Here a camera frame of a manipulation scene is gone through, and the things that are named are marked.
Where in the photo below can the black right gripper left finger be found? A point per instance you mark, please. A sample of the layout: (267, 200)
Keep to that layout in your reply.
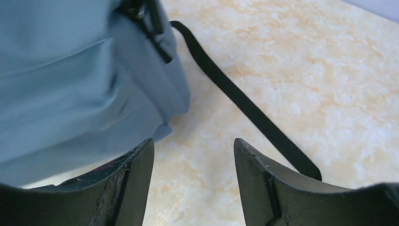
(114, 194)

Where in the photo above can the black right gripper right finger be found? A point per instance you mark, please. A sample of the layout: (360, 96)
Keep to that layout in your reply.
(274, 195)

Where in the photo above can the blue student backpack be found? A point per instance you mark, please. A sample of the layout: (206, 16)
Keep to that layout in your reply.
(84, 80)

